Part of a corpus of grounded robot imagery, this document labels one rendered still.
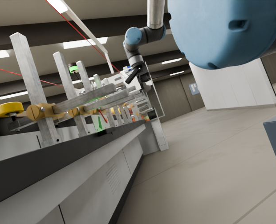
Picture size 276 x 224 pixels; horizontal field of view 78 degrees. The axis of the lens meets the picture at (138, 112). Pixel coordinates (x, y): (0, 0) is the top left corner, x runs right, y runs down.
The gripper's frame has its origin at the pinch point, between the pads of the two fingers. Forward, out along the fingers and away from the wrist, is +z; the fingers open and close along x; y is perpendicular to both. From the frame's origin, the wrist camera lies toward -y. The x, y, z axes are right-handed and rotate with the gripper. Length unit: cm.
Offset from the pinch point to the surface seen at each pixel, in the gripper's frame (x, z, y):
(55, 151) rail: -59, 15, -29
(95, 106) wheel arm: -26.5, -0.1, -23.7
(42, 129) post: -56, 6, -33
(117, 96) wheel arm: -26.5, -0.5, -11.3
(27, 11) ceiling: 179, -252, -166
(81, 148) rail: -43, 17, -29
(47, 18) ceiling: 214, -252, -150
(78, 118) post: -30.8, 3.7, -32.3
